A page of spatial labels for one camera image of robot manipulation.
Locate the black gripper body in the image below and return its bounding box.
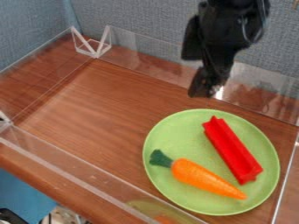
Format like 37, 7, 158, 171
181, 0, 270, 73

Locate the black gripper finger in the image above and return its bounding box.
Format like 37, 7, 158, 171
188, 67, 229, 98

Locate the orange toy carrot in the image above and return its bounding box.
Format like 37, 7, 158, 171
149, 150, 246, 200

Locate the green round plate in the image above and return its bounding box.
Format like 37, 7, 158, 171
142, 109, 280, 215

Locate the red plastic block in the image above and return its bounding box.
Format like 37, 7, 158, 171
201, 116, 262, 185

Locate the clear acrylic back wall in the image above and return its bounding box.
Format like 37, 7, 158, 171
109, 27, 299, 126

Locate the clear acrylic wall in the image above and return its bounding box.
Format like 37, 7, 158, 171
0, 124, 208, 224
0, 27, 89, 122
109, 27, 299, 126

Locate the clear acrylic corner bracket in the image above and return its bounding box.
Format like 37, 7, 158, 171
69, 25, 112, 59

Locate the clear acrylic front wall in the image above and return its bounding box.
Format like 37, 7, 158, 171
0, 124, 208, 224

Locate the clear acrylic left wall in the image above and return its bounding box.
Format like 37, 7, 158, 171
0, 27, 89, 122

